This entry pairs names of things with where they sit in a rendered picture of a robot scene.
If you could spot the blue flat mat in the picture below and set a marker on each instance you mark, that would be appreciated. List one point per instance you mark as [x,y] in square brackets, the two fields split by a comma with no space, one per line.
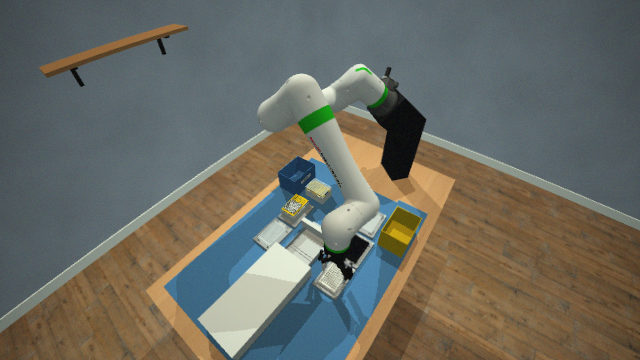
[312,326]

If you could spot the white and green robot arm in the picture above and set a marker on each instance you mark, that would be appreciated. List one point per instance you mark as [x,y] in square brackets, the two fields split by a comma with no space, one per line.
[302,97]

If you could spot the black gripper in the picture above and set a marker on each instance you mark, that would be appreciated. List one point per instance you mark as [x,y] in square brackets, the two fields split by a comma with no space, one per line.
[340,265]

